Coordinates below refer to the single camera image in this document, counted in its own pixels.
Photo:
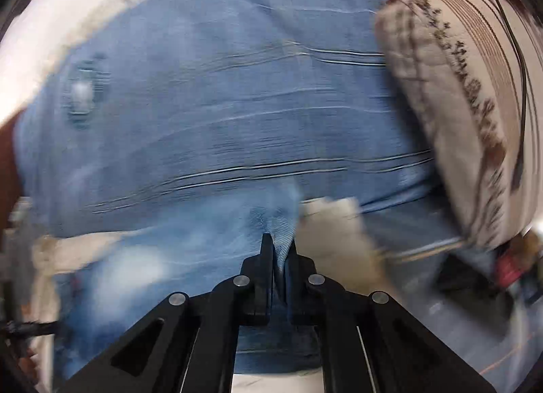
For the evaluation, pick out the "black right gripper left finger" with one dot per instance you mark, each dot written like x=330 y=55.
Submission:
x=258 y=300

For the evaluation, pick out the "beige patterned pillow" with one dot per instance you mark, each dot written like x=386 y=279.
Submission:
x=472 y=73

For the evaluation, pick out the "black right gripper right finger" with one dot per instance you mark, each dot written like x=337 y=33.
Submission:
x=299 y=298

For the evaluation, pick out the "blue plaid bed sheet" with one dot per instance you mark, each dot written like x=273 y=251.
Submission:
x=174 y=99

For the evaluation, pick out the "red small box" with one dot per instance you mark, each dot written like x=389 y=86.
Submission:
x=507 y=270

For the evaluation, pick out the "blue denim jeans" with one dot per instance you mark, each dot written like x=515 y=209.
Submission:
x=205 y=241

